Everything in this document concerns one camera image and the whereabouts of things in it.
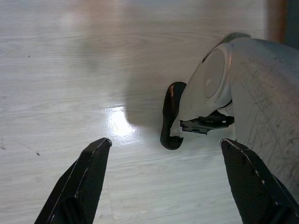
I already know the brown wooden strip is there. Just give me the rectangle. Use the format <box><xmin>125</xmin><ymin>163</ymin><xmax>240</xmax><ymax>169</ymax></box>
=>
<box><xmin>266</xmin><ymin>0</ymin><xmax>288</xmax><ymax>44</ymax></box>

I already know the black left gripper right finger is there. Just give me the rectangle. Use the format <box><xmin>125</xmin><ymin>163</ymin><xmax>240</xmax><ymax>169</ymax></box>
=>
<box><xmin>219</xmin><ymin>138</ymin><xmax>299</xmax><ymax>224</ymax></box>

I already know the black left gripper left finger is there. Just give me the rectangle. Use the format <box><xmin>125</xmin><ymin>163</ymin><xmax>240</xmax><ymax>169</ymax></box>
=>
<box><xmin>35</xmin><ymin>137</ymin><xmax>112</xmax><ymax>224</ymax></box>

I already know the dark panel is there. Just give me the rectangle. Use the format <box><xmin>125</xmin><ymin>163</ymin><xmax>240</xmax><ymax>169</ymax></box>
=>
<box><xmin>285</xmin><ymin>0</ymin><xmax>299</xmax><ymax>45</ymax></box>

